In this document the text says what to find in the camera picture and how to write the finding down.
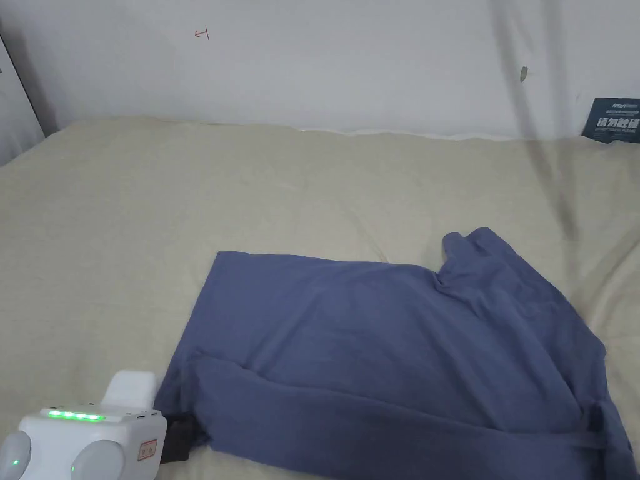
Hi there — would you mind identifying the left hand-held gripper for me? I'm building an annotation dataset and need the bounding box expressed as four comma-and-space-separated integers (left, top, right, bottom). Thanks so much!
0, 370, 195, 480

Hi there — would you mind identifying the dark blue shirt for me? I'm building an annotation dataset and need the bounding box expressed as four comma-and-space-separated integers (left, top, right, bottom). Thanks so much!
154, 227, 636, 480

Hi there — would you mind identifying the bed with beige sheet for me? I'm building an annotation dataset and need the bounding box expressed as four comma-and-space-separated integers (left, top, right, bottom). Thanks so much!
0, 116, 640, 480

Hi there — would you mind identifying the dark blue printed card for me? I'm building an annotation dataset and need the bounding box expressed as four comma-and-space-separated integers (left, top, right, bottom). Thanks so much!
582, 97, 640, 144

